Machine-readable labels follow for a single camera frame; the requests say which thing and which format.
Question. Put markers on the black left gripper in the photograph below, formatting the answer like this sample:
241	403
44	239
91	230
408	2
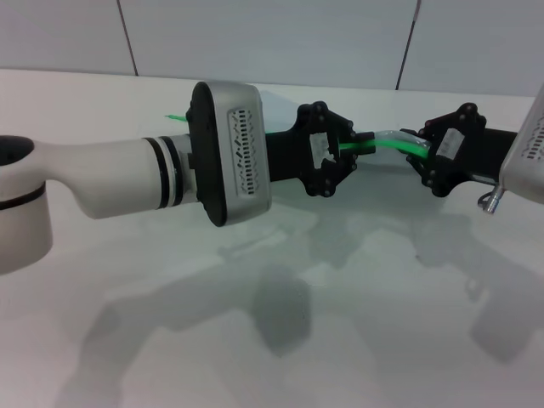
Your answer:
285	155

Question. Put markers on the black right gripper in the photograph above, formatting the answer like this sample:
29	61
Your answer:
472	153

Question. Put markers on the silver right wrist connector plug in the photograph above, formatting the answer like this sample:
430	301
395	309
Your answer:
492	202

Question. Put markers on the clear document bag green zipper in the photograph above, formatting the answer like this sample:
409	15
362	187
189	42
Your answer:
391	145

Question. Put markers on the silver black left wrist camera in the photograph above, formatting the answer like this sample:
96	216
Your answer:
238	153

